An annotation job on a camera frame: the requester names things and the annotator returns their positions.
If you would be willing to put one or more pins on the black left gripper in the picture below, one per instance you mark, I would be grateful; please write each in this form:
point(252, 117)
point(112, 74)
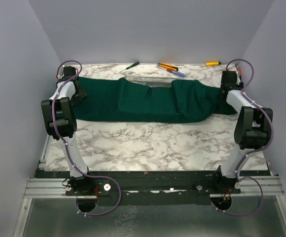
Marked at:
point(80, 92)

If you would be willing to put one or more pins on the dark green surgical drape cloth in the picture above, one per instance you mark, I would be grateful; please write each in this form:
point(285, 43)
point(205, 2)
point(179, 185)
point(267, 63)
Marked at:
point(185, 101)

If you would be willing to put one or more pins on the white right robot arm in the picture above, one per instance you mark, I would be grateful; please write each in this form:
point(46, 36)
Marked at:
point(253, 131)

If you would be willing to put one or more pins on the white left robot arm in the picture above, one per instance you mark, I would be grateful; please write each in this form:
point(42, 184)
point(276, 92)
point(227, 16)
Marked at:
point(60, 123)

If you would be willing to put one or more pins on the green black screwdriver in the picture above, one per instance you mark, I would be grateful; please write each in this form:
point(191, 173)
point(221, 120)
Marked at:
point(131, 66)

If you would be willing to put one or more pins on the metal mesh instrument tray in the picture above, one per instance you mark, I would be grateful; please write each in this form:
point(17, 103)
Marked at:
point(151, 81)

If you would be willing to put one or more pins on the yellow handled screwdriver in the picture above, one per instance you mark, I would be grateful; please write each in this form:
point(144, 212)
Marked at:
point(209, 64)

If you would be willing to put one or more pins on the blue handled screwdriver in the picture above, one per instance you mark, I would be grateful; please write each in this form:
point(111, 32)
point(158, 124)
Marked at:
point(179, 74)

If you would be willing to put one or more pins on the aluminium front rail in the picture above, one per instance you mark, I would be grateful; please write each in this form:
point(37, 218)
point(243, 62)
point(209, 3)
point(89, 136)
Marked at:
point(54, 188)

